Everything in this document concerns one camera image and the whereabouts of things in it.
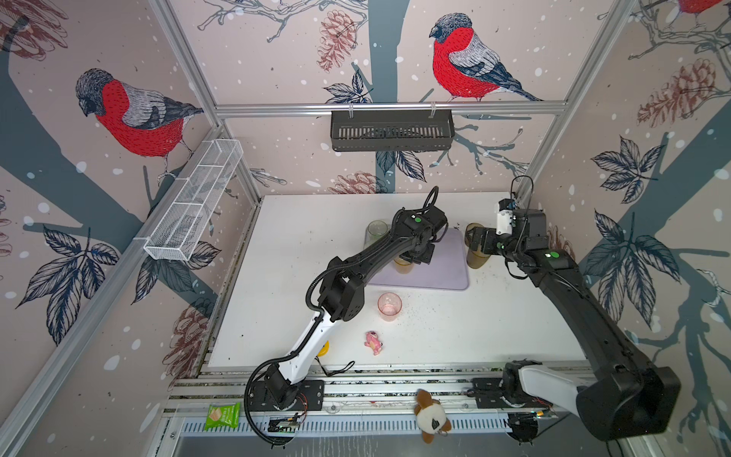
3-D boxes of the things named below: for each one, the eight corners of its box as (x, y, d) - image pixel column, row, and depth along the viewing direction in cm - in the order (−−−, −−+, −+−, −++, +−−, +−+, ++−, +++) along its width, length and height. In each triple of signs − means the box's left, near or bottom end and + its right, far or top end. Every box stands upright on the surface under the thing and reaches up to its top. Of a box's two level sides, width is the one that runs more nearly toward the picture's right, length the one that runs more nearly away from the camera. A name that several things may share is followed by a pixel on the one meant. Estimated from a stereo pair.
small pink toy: (361, 341, 85) (360, 337, 83) (371, 330, 87) (371, 327, 85) (375, 357, 82) (375, 354, 80) (386, 346, 84) (386, 342, 82)
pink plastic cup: (374, 317, 90) (374, 308, 84) (382, 298, 94) (382, 288, 88) (395, 325, 88) (396, 316, 83) (401, 305, 92) (403, 296, 87)
